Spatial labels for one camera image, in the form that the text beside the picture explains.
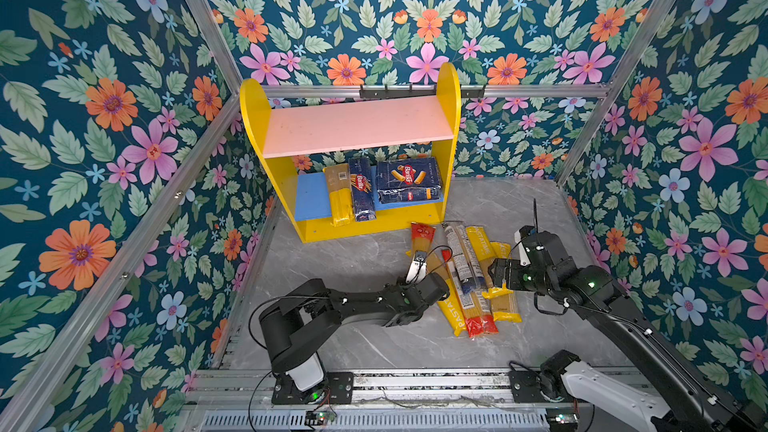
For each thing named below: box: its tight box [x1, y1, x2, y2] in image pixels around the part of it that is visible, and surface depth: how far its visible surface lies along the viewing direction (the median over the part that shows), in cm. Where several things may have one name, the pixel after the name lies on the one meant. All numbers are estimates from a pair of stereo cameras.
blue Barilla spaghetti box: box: [349, 158, 377, 222], surface depth 95 cm
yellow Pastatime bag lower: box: [438, 278, 467, 337], surface depth 85 cm
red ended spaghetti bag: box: [454, 279, 499, 339], surface depth 86 cm
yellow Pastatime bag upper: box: [466, 226, 511, 289], surface depth 100 cm
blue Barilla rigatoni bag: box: [376, 157, 442, 204], surface depth 95 cm
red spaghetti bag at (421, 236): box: [411, 222, 436, 252], surface depth 98 cm
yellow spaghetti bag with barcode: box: [323, 163, 354, 227], surface depth 93 cm
